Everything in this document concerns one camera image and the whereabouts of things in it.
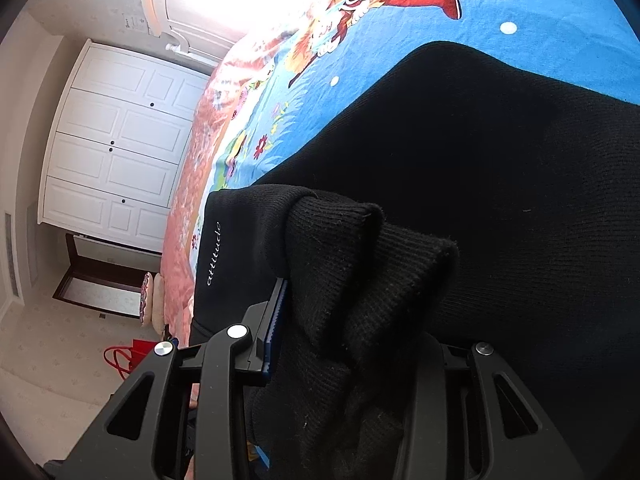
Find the white wardrobe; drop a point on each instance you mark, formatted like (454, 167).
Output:
(116, 146)

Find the black pants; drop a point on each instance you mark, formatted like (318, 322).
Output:
(458, 199)

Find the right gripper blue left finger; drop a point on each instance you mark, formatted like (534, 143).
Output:
(147, 430)

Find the person's right hand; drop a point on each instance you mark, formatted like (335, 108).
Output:
(193, 405)

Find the dark wooden door frame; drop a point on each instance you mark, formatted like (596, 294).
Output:
(105, 277)

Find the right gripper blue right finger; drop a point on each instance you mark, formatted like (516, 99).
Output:
(473, 418)

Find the red bag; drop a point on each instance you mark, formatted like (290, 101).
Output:
(124, 359)

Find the cartoon print blue sheet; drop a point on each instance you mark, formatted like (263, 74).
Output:
(337, 54)

